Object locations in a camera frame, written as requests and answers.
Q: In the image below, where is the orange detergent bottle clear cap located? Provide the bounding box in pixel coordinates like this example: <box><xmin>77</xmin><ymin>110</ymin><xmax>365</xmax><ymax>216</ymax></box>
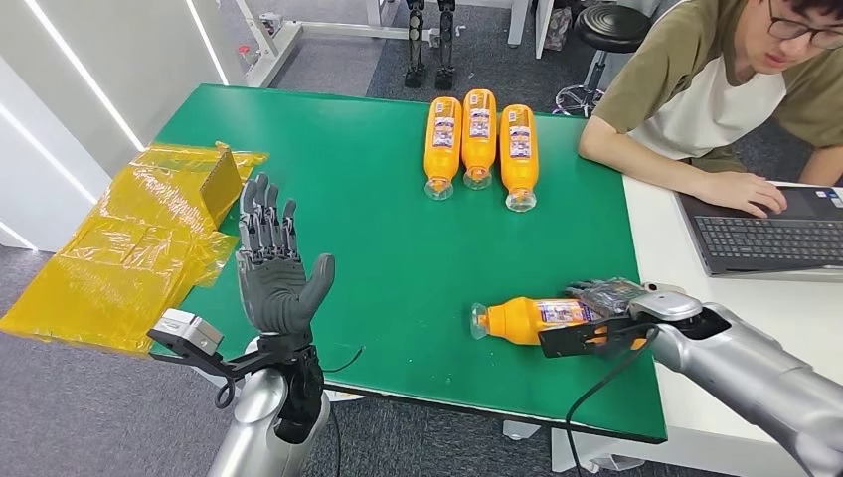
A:
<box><xmin>498</xmin><ymin>102</ymin><xmax>541</xmax><ymax>214</ymax></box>
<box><xmin>459</xmin><ymin>87</ymin><xmax>498</xmax><ymax>192</ymax></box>
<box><xmin>423</xmin><ymin>95</ymin><xmax>464</xmax><ymax>202</ymax></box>
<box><xmin>469</xmin><ymin>295</ymin><xmax>651</xmax><ymax>352</ymax></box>

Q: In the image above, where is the green table mat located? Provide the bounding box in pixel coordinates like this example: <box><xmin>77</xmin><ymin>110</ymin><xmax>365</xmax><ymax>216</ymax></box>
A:
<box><xmin>151</xmin><ymin>82</ymin><xmax>668</xmax><ymax>444</ymax></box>

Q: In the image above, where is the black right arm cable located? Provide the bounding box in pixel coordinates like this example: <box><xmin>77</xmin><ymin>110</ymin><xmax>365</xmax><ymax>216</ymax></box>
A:
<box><xmin>564</xmin><ymin>326</ymin><xmax>661</xmax><ymax>477</ymax></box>

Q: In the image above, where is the dark grey laptop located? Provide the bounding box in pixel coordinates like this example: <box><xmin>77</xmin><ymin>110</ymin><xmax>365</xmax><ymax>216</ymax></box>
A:
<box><xmin>676</xmin><ymin>185</ymin><xmax>843</xmax><ymax>283</ymax></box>

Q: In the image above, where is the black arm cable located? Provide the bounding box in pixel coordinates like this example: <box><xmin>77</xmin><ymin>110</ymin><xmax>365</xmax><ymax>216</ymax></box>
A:
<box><xmin>321</xmin><ymin>345</ymin><xmax>366</xmax><ymax>376</ymax></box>
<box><xmin>564</xmin><ymin>326</ymin><xmax>661</xmax><ymax>477</ymax></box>

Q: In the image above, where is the background humanoid robot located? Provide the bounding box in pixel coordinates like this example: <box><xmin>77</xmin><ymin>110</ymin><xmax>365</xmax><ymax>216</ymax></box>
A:
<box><xmin>403</xmin><ymin>0</ymin><xmax>457</xmax><ymax>92</ymax></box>

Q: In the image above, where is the yellow plastic wrapped cardboard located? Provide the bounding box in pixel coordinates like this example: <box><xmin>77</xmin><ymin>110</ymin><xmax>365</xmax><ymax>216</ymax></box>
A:
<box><xmin>0</xmin><ymin>140</ymin><xmax>270</xmax><ymax>358</ymax></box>

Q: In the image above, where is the black round stool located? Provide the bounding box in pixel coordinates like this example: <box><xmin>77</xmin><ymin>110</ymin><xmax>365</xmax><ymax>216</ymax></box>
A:
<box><xmin>554</xmin><ymin>2</ymin><xmax>654</xmax><ymax>119</ymax></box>

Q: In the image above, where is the person's right hand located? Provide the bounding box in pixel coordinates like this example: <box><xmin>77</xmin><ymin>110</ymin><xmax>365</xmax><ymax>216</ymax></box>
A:
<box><xmin>694</xmin><ymin>170</ymin><xmax>789</xmax><ymax>220</ymax></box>

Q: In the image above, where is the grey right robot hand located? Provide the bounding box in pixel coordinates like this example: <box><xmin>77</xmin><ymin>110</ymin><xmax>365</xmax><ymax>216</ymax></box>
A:
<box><xmin>565</xmin><ymin>276</ymin><xmax>650</xmax><ymax>324</ymax></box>

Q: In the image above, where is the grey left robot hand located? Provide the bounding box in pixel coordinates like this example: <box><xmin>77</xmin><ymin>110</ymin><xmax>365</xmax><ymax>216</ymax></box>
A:
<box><xmin>235</xmin><ymin>171</ymin><xmax>336</xmax><ymax>338</ymax></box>

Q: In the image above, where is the person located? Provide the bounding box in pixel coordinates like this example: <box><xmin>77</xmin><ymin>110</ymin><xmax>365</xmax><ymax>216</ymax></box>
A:
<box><xmin>577</xmin><ymin>0</ymin><xmax>843</xmax><ymax>220</ymax></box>

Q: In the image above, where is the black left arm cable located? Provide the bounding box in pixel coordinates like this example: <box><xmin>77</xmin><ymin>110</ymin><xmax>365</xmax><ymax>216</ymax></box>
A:
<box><xmin>321</xmin><ymin>345</ymin><xmax>366</xmax><ymax>376</ymax></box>

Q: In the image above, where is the patterned bag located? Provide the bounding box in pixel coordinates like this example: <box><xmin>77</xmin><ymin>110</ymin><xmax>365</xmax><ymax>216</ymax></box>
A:
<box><xmin>542</xmin><ymin>5</ymin><xmax>575</xmax><ymax>53</ymax></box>

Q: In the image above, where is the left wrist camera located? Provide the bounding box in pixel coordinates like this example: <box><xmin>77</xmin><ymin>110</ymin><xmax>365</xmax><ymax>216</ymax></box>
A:
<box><xmin>151</xmin><ymin>307</ymin><xmax>226</xmax><ymax>358</ymax></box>

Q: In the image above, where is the white metal gantry frame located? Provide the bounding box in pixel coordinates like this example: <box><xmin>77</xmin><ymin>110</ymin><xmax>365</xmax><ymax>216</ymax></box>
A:
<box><xmin>233</xmin><ymin>0</ymin><xmax>440</xmax><ymax>89</ymax></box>

